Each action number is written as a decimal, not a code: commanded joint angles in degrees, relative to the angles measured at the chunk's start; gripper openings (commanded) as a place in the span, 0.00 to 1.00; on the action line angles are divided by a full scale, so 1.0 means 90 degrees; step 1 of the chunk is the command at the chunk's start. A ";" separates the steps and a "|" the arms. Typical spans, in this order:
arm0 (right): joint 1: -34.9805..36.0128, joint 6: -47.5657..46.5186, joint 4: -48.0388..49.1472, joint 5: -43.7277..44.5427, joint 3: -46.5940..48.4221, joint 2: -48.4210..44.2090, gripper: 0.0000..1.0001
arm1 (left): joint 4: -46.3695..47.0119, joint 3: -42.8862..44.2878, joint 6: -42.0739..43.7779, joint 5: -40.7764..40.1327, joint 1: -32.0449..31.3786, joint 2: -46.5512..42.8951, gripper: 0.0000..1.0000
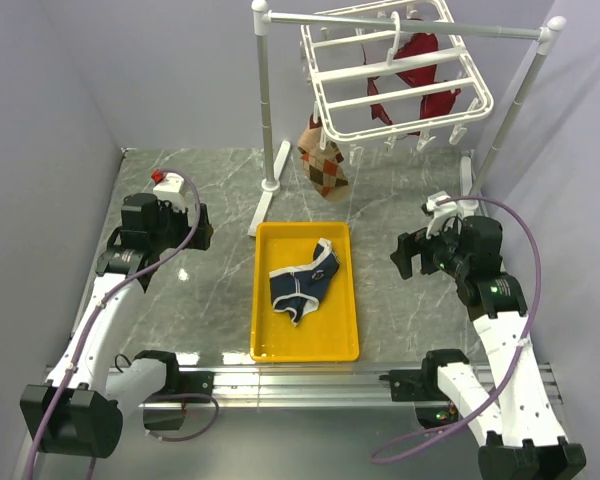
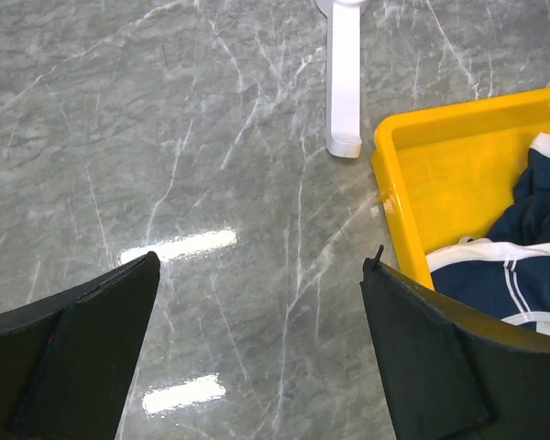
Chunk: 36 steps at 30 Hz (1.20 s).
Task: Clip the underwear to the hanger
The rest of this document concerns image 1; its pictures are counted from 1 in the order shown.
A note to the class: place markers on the white clip drying hanger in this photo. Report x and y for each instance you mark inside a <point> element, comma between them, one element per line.
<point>352,67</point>

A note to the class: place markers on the red bra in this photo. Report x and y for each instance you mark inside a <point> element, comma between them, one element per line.
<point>432,105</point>

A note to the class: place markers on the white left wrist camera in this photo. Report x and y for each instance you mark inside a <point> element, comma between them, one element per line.
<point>170,187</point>

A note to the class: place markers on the argyle patterned sock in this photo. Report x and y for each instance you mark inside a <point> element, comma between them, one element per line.
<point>322,165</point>

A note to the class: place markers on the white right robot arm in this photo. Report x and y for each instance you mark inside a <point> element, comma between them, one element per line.
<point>515,427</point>

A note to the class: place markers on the white clothes rack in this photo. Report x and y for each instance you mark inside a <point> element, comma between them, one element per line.
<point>403,15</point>

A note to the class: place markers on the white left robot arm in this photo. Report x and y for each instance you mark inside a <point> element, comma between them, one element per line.
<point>80,409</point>

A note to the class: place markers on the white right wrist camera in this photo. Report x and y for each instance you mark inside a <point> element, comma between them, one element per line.
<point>442,214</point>

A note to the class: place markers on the navy blue underwear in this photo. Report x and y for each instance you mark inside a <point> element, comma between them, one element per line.
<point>299,290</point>

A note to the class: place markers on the yellow plastic tray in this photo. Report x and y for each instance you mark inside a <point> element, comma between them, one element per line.
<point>328,335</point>

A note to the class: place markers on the aluminium mounting rail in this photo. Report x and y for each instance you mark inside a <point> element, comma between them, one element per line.
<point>309,386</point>

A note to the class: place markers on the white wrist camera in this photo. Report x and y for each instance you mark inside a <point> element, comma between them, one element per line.
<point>170,187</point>
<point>442,214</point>

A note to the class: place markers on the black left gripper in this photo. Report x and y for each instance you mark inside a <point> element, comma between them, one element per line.
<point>165,209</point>

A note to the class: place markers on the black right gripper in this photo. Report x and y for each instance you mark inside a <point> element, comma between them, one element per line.
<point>416,243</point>

